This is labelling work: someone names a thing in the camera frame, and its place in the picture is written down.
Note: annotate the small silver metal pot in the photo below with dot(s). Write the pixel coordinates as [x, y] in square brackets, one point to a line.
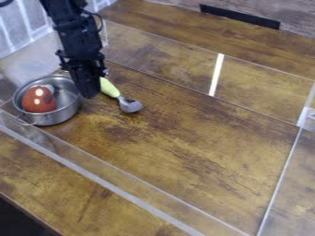
[68, 100]

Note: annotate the red and white toy mushroom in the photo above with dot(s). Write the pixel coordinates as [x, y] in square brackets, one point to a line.
[38, 99]

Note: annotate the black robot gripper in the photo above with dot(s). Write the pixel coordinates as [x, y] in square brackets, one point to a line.
[80, 42]

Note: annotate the clear acrylic enclosure panel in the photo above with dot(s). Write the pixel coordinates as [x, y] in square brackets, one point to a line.
[164, 205]

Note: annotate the green handled metal spoon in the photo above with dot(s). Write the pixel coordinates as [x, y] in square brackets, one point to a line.
[125, 104]

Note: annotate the clear acrylic triangular bracket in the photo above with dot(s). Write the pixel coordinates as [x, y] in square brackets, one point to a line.
[103, 33]

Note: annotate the black bar on table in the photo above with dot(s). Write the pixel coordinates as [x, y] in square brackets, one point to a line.
[264, 22]

